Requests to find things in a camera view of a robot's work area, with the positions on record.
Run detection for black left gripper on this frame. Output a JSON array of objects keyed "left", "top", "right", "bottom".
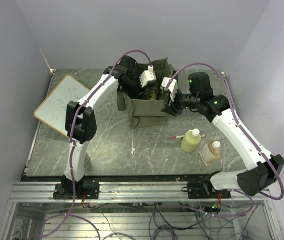
[{"left": 122, "top": 73, "right": 149, "bottom": 101}]

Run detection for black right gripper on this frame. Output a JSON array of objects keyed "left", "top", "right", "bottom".
[{"left": 161, "top": 87, "right": 200, "bottom": 116}]

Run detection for clear perfume bottle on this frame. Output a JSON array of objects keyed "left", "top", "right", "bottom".
[{"left": 145, "top": 87, "right": 157, "bottom": 100}]

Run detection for olive green canvas bag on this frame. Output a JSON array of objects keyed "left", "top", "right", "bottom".
[{"left": 112, "top": 55, "right": 176, "bottom": 129}]

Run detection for yellow-green pump bottle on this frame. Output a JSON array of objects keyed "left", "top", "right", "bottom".
[{"left": 181, "top": 128, "right": 201, "bottom": 153}]

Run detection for amber liquid bottle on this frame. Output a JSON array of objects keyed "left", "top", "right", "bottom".
[{"left": 199, "top": 139, "right": 221, "bottom": 167}]

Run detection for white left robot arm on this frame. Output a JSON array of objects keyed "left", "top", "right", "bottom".
[{"left": 54, "top": 55, "right": 141, "bottom": 199}]

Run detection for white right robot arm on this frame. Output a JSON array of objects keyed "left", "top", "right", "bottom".
[{"left": 161, "top": 72, "right": 284, "bottom": 198}]

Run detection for red and white marker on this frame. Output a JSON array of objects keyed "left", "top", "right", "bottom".
[{"left": 170, "top": 134, "right": 207, "bottom": 140}]

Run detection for yellow-framed small whiteboard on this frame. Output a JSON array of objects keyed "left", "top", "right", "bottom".
[{"left": 34, "top": 74, "right": 89, "bottom": 136}]

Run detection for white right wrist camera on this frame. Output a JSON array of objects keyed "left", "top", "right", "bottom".
[{"left": 160, "top": 77, "right": 178, "bottom": 101}]

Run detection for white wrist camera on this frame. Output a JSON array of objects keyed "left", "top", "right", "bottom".
[
  {"left": 160, "top": 77, "right": 178, "bottom": 101},
  {"left": 140, "top": 65, "right": 156, "bottom": 88}
]

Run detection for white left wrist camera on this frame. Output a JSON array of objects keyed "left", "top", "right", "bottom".
[{"left": 140, "top": 65, "right": 156, "bottom": 88}]

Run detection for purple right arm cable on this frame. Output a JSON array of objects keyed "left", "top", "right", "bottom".
[{"left": 171, "top": 62, "right": 284, "bottom": 219}]

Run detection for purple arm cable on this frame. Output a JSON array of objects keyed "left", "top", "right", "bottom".
[
  {"left": 36, "top": 49, "right": 152, "bottom": 238},
  {"left": 171, "top": 62, "right": 284, "bottom": 219}
]

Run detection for aluminium rail frame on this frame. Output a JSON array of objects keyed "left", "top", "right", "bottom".
[{"left": 0, "top": 174, "right": 282, "bottom": 240}]

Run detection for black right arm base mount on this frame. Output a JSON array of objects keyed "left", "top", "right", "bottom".
[{"left": 181, "top": 171, "right": 231, "bottom": 199}]

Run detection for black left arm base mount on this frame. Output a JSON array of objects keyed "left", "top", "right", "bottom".
[{"left": 53, "top": 180, "right": 100, "bottom": 200}]

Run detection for loose cables under table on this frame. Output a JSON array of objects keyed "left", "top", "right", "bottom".
[{"left": 64, "top": 199, "right": 255, "bottom": 240}]

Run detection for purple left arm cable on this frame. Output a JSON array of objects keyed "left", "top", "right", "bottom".
[{"left": 36, "top": 49, "right": 152, "bottom": 238}]

